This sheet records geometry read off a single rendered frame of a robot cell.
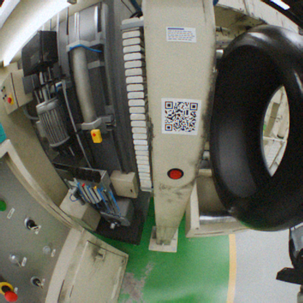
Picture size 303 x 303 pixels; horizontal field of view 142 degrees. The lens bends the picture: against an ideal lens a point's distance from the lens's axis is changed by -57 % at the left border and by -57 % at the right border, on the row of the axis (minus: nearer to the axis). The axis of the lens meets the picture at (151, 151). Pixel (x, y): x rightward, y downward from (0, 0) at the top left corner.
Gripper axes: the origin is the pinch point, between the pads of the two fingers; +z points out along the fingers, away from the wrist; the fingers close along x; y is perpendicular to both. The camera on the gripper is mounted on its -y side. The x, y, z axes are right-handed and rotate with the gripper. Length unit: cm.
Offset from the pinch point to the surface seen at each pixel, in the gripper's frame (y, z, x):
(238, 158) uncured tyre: -4.6, 43.1, 0.5
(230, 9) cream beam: 64, 38, 12
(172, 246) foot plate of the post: -100, 32, 25
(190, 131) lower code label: 16.4, 17.6, 32.6
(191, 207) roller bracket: -8.1, 16.6, 28.3
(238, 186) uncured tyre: -10.3, 28.9, 4.7
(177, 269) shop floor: -105, 7, 18
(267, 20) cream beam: 67, 38, -7
